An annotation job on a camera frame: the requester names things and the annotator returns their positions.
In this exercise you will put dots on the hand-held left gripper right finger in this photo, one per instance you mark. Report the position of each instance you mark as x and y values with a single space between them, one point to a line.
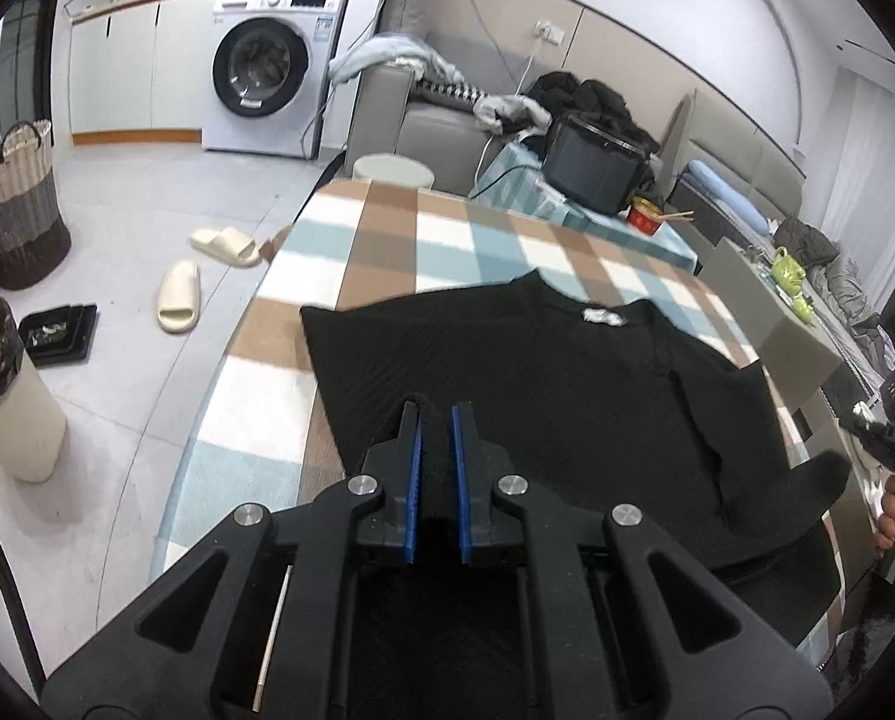
461 480

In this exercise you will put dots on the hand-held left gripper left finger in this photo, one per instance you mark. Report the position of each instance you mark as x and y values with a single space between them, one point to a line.
415 480

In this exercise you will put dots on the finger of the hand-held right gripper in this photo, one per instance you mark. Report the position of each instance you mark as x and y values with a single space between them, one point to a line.
865 421

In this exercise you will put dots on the black knit sweater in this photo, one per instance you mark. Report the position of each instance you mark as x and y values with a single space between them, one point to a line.
567 390

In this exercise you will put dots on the grey side cabinet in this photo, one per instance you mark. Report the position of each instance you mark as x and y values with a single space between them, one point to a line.
785 345

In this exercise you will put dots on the grey quilt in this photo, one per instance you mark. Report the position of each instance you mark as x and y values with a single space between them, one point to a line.
830 270

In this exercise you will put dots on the green teapot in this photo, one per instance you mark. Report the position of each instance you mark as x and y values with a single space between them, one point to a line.
787 270

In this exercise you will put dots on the checked tablecloth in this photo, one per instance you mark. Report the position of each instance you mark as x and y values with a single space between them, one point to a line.
387 240

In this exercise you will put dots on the blue pillow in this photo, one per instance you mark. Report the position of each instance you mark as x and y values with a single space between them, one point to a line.
725 191

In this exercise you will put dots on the wooden chopsticks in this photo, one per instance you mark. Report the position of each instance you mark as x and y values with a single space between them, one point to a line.
676 217

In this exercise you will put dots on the teal table cover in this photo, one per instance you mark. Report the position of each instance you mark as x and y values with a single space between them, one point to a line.
515 187

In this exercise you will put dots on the beige slipper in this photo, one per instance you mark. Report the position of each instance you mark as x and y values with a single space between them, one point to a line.
177 300
226 247

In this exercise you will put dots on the red noodle bowl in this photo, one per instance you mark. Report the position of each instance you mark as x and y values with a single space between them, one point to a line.
646 219

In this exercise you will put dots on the round white stool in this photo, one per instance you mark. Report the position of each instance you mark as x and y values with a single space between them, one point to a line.
391 169

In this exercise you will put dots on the grey sofa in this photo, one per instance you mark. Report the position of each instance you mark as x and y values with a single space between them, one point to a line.
425 142

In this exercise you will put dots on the grey hoodie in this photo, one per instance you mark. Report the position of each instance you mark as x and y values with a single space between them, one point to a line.
511 111

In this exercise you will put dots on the black tray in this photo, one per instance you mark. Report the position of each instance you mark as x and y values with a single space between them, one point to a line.
57 337

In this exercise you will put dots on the houndstooth pillow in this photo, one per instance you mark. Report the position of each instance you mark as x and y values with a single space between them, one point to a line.
451 94

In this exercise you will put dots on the white trash bin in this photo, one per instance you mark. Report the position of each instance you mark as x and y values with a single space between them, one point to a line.
20 420

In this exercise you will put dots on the black jacket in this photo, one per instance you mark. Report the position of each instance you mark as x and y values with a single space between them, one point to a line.
597 97

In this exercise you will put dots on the light blue blanket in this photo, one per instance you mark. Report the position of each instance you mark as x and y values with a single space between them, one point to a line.
387 56

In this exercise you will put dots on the white washing machine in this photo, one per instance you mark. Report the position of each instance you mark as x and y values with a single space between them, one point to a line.
267 67

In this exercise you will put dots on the grey cushion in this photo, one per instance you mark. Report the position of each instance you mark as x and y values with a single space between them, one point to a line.
406 7

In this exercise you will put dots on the woven laundry basket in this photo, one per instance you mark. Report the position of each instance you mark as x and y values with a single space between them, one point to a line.
20 217

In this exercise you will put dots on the white kitchen counter cabinet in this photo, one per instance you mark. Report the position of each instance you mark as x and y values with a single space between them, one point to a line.
132 67

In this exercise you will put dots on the black framed door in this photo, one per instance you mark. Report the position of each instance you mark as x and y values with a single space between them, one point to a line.
31 52

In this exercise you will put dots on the white wall socket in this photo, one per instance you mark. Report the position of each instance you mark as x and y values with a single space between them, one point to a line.
549 31

